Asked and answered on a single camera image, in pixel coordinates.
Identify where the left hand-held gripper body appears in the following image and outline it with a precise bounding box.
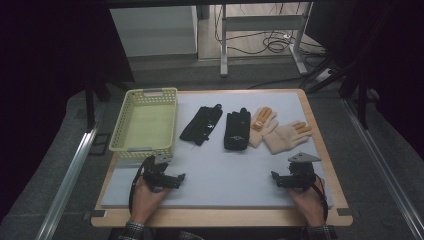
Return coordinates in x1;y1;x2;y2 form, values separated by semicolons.
141;153;178;193

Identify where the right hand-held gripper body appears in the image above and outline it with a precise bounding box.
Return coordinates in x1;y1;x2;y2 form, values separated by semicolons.
280;152;323;193

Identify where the beige glove with orange fingertips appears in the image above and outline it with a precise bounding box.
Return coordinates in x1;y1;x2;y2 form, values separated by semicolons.
263;120;314;155

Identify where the beige glove with orange label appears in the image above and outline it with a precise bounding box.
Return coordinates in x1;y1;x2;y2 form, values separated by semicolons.
247;106;280;149

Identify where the pale yellow plastic basket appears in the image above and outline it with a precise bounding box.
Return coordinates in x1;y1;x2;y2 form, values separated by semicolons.
108;87;179;160

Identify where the plain black glove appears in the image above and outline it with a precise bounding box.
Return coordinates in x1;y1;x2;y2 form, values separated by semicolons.
179;103;224;147

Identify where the black glove with silver logo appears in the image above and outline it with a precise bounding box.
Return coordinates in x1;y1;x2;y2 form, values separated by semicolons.
223;107;252;152

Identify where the person's right hand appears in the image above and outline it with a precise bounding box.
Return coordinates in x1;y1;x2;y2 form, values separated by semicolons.
287;178;327;228

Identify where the person's left hand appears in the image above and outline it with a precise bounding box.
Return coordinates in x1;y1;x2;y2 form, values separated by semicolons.
130;176;173;225

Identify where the light grey table mat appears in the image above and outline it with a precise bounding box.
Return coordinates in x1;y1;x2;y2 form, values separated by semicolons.
100;91;335;210

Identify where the black metal stand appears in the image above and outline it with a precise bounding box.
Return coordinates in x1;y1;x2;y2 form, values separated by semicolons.
83;79;113;132
305;54;372;132

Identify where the white cabinet panel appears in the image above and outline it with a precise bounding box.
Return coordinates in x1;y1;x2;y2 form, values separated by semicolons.
109;5;199;58

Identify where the dark curtain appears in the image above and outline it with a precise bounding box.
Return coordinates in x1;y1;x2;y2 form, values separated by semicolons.
304;0;424;161
0;0;136;221

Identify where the right hand-held gripper black cable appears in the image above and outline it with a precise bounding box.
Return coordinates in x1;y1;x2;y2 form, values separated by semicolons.
311;177;330;223

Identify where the hand-held gripper black cable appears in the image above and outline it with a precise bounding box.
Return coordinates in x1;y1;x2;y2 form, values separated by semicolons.
128;162;148;215
311;177;330;223

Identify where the left hand-held gripper black cable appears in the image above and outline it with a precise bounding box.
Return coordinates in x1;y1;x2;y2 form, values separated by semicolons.
128;162;148;215

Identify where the small black bracket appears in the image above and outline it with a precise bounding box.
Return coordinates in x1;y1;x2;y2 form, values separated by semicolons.
88;132;112;157

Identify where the aluminium rail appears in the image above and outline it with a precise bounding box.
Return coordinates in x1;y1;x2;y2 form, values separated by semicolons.
341;97;424;240
34;122;100;240

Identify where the tangle of black floor cables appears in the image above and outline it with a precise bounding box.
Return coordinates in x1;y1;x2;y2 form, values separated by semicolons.
214;3;327;57

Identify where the white metal desk frame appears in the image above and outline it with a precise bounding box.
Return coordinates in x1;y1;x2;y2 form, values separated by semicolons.
219;2;310;79

